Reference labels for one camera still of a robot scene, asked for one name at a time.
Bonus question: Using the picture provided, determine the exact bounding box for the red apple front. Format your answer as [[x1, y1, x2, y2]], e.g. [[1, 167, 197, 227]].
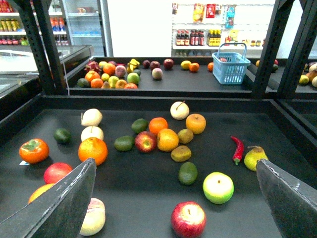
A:
[[170, 201, 207, 238]]

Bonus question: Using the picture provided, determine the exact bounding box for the green avocado right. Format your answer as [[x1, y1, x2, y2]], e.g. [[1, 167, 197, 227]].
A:
[[178, 162, 198, 185]]

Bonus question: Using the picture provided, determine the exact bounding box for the black fruit shelf tray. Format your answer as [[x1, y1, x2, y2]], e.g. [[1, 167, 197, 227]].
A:
[[0, 96, 317, 238]]

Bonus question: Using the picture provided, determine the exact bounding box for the dark green avocado left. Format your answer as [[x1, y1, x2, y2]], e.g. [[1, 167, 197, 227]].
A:
[[53, 128, 71, 144]]

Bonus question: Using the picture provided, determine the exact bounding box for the red chili pepper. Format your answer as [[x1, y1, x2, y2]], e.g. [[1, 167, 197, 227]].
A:
[[231, 136, 244, 165]]

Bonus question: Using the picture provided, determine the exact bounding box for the green lime back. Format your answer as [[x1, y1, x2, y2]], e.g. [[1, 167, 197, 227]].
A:
[[131, 118, 149, 134]]

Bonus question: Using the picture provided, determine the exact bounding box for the white pear upright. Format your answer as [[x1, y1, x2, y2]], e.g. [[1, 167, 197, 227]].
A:
[[81, 126, 104, 141]]

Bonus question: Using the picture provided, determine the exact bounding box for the black shelf upright post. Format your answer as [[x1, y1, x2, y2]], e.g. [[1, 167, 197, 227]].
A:
[[11, 0, 66, 95]]

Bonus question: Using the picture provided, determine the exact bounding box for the small blue basket far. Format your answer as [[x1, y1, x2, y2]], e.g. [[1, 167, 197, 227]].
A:
[[212, 42, 251, 85]]

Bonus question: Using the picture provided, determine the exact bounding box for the white pear back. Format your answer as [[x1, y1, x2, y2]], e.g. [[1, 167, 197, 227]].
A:
[[170, 101, 190, 120]]

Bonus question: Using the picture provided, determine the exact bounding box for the brown kiwi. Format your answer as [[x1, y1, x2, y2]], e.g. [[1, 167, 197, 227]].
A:
[[177, 129, 194, 144], [170, 145, 192, 163]]

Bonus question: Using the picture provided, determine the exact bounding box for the glass top freezer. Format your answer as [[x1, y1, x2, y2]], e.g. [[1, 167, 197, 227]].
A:
[[0, 45, 95, 97]]

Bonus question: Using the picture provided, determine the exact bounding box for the small orange mandarin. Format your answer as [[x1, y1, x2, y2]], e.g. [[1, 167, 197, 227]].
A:
[[149, 117, 168, 136]]

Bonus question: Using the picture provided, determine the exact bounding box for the large round orange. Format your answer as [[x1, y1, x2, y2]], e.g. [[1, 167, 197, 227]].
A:
[[78, 137, 108, 166]]

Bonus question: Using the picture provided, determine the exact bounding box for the orange yellow mango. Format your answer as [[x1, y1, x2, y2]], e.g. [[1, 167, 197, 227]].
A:
[[157, 128, 179, 152]]

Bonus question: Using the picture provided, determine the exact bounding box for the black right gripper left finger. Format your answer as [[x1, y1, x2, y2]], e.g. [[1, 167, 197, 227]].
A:
[[0, 158, 96, 238]]

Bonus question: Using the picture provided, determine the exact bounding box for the red pomegranate fruit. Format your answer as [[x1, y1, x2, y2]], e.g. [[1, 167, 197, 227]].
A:
[[44, 162, 73, 184]]

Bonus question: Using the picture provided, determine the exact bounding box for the brown kiwi back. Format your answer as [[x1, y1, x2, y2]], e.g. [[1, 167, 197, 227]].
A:
[[177, 129, 194, 144]]

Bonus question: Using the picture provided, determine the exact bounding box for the yellow green pear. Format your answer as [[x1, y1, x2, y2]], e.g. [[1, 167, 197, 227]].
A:
[[244, 146, 269, 172]]

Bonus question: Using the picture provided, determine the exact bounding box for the green apple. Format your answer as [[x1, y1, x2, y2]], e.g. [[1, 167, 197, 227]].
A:
[[203, 172, 234, 205]]

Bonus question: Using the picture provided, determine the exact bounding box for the orange yellow round pear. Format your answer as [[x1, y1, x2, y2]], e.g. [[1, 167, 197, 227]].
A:
[[185, 114, 207, 134]]

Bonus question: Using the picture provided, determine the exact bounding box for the white wall product shelf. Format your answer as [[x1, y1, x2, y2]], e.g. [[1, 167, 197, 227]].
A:
[[171, 0, 274, 59]]

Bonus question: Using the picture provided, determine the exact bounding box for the brown kiwi front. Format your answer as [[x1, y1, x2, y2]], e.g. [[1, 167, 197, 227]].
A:
[[170, 145, 192, 163]]

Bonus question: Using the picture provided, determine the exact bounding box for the white blue label tag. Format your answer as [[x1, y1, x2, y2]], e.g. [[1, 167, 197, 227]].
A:
[[20, 161, 30, 166]]

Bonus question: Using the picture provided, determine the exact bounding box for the orange persimmon green calyx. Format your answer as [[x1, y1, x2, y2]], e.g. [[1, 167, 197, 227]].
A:
[[19, 138, 50, 164]]

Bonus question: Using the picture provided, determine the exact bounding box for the white pear lying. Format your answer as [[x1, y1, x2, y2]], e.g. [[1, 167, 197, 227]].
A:
[[81, 109, 103, 126]]

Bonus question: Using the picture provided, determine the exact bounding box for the red yellow apple centre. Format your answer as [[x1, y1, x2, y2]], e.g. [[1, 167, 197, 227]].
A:
[[134, 131, 157, 153]]

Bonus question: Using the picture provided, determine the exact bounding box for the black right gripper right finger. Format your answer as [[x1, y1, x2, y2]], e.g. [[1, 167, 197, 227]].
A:
[[256, 159, 317, 238]]

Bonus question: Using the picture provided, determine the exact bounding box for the large orange citrus front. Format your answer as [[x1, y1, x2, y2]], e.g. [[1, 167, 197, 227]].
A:
[[28, 183, 54, 204]]

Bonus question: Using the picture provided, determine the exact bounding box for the far fruit pile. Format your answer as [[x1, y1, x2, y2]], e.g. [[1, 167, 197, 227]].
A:
[[76, 58, 215, 90]]

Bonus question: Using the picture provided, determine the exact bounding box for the pink peach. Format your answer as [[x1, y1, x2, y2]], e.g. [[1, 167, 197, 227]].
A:
[[79, 198, 106, 236]]

